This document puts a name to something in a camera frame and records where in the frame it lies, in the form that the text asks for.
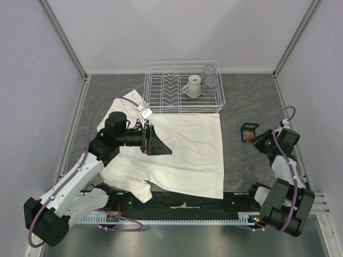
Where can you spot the white slotted cable duct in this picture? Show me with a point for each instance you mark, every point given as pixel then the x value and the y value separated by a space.
pixel 105 219

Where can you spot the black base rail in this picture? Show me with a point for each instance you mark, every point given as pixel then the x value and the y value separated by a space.
pixel 233 202

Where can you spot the small black frame stand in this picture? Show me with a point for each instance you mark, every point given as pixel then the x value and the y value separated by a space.
pixel 248 129

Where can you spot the clear plastic cup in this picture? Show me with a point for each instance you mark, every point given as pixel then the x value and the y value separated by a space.
pixel 210 84
pixel 208 71

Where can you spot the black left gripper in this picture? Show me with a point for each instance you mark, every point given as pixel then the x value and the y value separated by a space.
pixel 150 144

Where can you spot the far clear plastic cup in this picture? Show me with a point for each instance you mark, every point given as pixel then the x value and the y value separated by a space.
pixel 208 71

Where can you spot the white t-shirt with flower print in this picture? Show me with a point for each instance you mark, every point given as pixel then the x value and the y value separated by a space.
pixel 195 166

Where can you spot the white ceramic mug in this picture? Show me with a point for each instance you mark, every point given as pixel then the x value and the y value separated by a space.
pixel 193 88

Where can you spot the white wire dish rack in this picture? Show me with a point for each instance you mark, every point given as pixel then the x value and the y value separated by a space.
pixel 165 79

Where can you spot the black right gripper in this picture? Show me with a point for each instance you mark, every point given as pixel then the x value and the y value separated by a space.
pixel 256 141

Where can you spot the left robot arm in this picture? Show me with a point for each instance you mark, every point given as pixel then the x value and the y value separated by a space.
pixel 52 215

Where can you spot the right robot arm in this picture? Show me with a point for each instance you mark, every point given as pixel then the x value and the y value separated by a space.
pixel 287 204

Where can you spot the near clear plastic cup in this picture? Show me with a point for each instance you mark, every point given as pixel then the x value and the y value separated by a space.
pixel 210 84

